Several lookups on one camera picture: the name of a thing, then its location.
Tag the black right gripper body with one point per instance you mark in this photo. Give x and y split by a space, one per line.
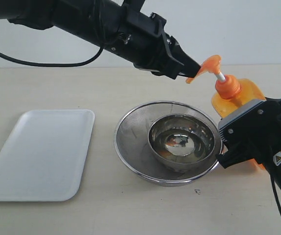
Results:
259 144

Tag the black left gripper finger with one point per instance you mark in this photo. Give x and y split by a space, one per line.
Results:
190 67

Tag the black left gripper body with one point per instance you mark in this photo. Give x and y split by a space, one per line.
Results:
145 43

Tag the orange pump soap bottle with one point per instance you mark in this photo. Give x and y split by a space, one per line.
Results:
231 92

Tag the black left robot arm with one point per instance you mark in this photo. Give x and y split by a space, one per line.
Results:
96 21

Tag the small stainless steel bowl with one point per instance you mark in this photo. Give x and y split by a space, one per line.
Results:
181 139

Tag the large steel mesh strainer bowl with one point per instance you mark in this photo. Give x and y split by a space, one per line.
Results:
134 150

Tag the white rectangular plastic tray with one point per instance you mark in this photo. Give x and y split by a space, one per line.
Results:
44 156

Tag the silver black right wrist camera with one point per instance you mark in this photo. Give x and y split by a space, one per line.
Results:
253 115

